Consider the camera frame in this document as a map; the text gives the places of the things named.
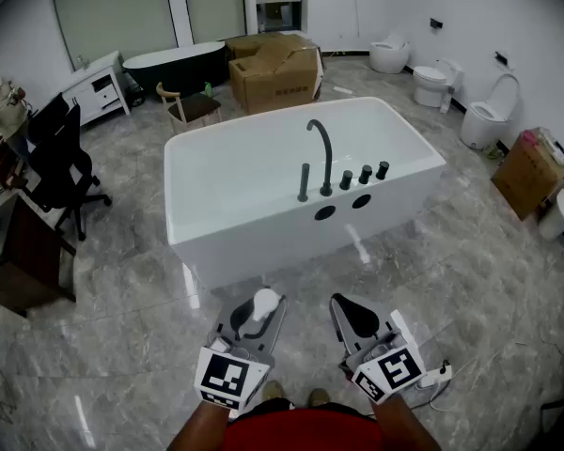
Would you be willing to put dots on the person's right forearm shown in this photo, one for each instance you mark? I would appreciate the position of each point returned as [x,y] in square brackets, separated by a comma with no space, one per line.
[404,423]

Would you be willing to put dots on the window roller blind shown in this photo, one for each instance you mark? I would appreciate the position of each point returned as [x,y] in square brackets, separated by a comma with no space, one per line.
[117,12]

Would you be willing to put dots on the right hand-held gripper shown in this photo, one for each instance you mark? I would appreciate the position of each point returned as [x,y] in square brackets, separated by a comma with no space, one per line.
[390,369]

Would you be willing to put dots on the person's shoe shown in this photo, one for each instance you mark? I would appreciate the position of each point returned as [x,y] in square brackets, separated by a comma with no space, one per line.
[273,390]
[318,396]

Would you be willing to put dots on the white toilet with raised lid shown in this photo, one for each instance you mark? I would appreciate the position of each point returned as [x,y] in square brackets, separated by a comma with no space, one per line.
[484,120]

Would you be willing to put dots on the person's left forearm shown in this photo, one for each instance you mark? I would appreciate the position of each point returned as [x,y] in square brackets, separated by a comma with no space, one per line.
[197,428]

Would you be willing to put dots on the large brown cardboard box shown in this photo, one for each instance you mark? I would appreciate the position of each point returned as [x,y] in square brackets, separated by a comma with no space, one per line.
[277,75]

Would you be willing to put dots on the white bin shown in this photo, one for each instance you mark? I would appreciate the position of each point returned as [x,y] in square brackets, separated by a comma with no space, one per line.
[557,216]

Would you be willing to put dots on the wooden chair with dark seat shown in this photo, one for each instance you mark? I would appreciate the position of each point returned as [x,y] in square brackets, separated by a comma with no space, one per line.
[195,106]

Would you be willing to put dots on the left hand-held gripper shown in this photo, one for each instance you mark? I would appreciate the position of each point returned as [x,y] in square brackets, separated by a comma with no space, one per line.
[228,374]

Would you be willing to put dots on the person's red shirt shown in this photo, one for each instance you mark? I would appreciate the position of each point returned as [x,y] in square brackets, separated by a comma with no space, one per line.
[303,430]

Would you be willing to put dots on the black bathtub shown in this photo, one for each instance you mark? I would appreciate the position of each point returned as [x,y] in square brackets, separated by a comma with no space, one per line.
[178,66]

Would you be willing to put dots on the small brown cardboard box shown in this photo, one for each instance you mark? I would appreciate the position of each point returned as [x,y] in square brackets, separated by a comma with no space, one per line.
[526,176]

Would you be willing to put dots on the black office chair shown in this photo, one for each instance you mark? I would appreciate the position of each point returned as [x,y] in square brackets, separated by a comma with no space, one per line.
[58,158]

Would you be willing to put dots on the black faucet knob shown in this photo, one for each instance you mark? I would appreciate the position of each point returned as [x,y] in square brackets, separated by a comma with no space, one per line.
[365,174]
[382,170]
[346,180]

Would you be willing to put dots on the white toilet with tank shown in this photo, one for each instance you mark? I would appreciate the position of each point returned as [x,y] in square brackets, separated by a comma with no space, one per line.
[430,82]

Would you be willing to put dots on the person's right shoe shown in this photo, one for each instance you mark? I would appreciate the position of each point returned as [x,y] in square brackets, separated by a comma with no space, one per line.
[318,396]

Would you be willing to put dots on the white bathtub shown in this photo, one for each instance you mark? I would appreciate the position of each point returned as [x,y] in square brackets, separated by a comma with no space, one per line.
[244,167]

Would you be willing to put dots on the green bottle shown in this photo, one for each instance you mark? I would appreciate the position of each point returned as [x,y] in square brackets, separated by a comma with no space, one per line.
[208,89]

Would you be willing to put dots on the black curved faucet spout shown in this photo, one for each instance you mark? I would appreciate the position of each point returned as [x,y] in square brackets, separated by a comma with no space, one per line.
[328,158]

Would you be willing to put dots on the round white toilet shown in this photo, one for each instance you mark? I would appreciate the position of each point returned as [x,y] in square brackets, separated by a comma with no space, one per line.
[389,54]

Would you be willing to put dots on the pink item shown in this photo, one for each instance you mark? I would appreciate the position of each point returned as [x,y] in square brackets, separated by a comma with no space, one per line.
[531,138]

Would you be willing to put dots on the dark wooden desk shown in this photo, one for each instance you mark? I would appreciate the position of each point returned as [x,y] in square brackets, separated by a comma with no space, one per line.
[23,252]

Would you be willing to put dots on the small white bottle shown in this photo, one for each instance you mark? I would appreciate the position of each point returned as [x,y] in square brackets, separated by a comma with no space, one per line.
[264,303]

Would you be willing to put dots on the person's left shoe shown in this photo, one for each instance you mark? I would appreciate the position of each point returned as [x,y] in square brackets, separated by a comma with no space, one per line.
[273,390]

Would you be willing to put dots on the white cabinet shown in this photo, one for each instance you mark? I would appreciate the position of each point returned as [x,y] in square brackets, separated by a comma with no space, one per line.
[96,87]

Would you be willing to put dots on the black wall fixture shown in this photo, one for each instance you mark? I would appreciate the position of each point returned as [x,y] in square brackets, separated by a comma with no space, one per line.
[504,59]
[436,23]

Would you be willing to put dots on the white power strip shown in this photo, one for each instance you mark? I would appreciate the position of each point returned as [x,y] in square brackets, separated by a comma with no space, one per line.
[434,376]

